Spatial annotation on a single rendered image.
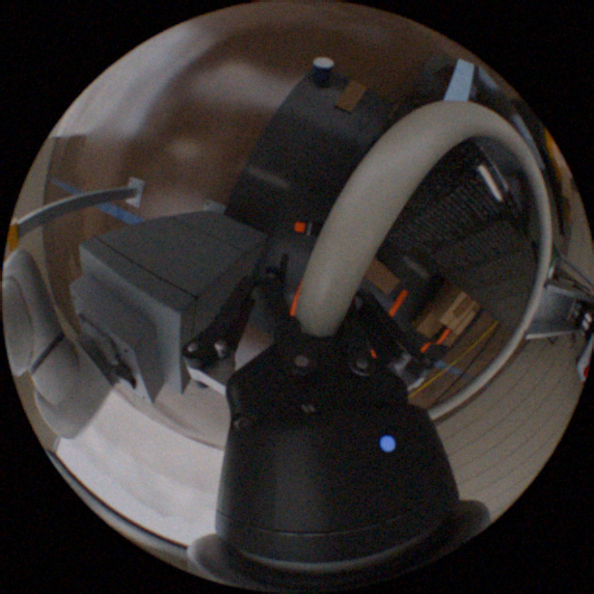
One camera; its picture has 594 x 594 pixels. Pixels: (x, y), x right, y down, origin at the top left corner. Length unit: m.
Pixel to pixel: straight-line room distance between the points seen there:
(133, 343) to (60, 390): 0.21
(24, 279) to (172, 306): 0.35
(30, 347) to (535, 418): 5.82
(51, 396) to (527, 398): 5.75
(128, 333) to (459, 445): 5.87
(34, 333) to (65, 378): 0.10
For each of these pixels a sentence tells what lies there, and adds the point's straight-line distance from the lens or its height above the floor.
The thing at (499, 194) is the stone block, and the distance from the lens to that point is 0.42.
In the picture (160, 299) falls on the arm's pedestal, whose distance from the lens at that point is 0.36.
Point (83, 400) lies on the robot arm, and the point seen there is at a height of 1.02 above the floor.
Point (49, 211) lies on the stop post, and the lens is 1.29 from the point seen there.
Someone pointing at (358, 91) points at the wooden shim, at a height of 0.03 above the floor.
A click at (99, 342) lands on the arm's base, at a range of 0.47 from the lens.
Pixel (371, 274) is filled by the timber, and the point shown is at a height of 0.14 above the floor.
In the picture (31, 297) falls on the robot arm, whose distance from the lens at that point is 0.46.
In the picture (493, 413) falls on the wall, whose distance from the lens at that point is 5.50.
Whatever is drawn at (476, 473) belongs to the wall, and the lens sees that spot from 5.76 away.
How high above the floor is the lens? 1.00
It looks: 61 degrees down
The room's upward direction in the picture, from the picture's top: 176 degrees counter-clockwise
